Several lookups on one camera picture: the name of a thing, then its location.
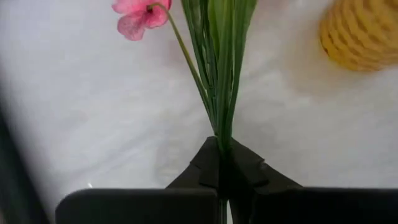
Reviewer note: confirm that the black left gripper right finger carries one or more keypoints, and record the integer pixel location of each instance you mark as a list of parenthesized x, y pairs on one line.
[(311, 208)]

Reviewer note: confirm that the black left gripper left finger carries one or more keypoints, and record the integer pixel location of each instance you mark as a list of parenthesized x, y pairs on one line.
[(140, 208)]

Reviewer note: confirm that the pink artificial flower bunch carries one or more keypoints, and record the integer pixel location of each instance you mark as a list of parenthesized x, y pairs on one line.
[(224, 93)]

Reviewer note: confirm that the yellow glass vase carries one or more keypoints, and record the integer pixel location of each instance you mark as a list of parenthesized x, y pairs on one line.
[(357, 34)]

